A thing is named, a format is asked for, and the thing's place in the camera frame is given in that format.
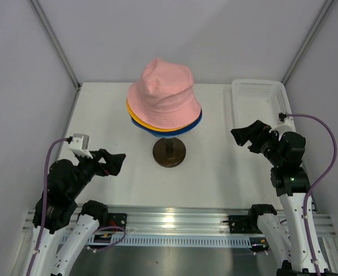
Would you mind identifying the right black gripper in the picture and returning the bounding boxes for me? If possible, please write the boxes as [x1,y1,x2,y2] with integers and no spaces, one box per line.
[231,120,283,167]

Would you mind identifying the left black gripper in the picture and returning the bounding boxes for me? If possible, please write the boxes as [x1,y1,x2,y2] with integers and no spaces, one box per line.
[69,147,125,198]

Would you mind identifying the light blue bucket hat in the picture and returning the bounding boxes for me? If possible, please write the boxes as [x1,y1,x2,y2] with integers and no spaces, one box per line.
[146,128,193,138]

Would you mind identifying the yellow bucket hat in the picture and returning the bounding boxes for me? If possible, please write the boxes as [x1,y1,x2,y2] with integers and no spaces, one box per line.
[126,100,202,132]

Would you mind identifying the dark blue bucket hat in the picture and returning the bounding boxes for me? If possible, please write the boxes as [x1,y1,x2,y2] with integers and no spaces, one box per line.
[131,112,202,136]

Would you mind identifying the pink hat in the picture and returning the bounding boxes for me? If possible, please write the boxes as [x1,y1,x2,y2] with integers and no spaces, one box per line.
[127,58,202,130]

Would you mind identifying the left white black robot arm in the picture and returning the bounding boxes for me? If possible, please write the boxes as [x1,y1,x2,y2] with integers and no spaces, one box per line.
[23,149,126,275]

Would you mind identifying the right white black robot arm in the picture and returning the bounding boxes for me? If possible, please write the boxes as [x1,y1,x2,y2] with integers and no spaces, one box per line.
[231,120,334,275]

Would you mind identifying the white plastic basket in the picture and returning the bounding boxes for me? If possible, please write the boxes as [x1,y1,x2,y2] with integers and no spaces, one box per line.
[231,79,291,128]

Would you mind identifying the dark wooden round stand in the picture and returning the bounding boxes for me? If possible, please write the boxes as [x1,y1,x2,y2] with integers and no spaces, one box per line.
[153,137,187,168]

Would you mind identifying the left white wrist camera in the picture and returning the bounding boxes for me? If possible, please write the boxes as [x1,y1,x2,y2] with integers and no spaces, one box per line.
[69,133,93,159]

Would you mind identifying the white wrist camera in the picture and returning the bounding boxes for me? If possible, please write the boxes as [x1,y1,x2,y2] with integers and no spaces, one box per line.
[269,113,295,136]
[69,133,93,159]

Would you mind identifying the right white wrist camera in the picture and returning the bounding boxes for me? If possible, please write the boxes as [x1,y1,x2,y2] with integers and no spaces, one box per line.
[269,113,295,136]

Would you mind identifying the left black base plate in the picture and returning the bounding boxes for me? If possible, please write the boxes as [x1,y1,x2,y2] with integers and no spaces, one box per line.
[107,213,128,229]

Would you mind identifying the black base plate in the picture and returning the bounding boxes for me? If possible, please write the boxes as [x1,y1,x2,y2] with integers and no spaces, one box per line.
[223,215,261,234]
[107,213,128,229]

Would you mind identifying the aluminium mounting rail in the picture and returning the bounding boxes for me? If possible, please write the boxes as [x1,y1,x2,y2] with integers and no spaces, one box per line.
[21,205,336,237]

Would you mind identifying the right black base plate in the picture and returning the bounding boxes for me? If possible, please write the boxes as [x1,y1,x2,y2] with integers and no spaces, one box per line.
[223,215,261,234]

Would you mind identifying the white slotted cable duct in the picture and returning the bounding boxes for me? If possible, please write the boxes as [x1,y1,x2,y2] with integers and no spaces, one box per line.
[84,234,268,249]

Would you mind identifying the left aluminium frame post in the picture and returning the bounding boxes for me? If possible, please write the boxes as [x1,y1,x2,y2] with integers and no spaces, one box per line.
[28,0,81,91]

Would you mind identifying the aluminium frame post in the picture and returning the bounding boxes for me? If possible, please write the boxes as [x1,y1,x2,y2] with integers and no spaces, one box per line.
[28,0,81,91]
[281,0,338,85]

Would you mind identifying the right aluminium frame post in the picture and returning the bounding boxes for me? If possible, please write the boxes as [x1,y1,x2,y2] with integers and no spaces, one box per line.
[281,0,338,85]

